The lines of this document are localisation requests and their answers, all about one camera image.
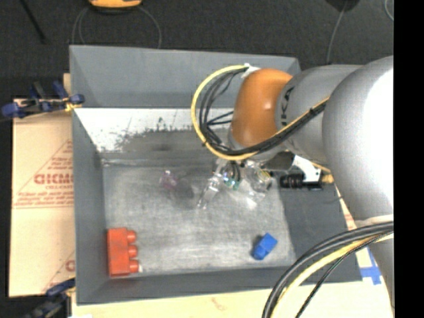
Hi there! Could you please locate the brown cardboard board red print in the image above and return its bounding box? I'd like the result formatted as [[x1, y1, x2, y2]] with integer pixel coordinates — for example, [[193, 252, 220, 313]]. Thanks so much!
[[8, 98, 77, 298]]

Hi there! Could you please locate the blue toy brick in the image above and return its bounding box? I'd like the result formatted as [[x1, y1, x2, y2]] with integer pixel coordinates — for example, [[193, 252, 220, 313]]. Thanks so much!
[[250, 233, 279, 261]]

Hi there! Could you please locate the red toy brick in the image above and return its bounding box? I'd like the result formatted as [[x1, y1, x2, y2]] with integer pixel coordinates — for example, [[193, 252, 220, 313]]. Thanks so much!
[[106, 227, 144, 278]]

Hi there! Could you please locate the grey metal bin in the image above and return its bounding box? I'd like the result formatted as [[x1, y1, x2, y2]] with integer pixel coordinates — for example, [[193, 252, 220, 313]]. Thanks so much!
[[68, 44, 362, 304]]

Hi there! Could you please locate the black cylinder on white bracket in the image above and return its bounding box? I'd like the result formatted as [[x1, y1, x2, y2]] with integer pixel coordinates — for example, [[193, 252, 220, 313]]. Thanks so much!
[[280, 155, 334, 191]]

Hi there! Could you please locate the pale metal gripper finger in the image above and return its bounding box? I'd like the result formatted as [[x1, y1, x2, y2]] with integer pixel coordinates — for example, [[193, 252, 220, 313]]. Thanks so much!
[[201, 177, 222, 211], [197, 174, 217, 208]]

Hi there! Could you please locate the small clear purple object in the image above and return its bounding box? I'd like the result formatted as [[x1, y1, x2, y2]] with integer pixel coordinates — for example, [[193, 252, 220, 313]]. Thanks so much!
[[158, 170, 179, 189]]

